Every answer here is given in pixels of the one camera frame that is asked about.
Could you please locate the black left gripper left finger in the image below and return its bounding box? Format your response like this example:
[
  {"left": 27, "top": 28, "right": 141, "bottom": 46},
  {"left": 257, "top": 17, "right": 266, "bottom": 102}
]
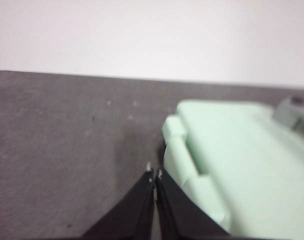
[{"left": 80, "top": 162, "right": 156, "bottom": 240}]

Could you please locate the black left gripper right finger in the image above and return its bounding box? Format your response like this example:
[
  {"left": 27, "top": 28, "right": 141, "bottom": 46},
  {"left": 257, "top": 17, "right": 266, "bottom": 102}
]
[{"left": 154, "top": 169, "right": 230, "bottom": 240}]

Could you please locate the mint green griddle cover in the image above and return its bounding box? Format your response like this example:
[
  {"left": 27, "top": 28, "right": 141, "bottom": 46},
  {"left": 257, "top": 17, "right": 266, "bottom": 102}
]
[{"left": 176, "top": 99, "right": 304, "bottom": 240}]

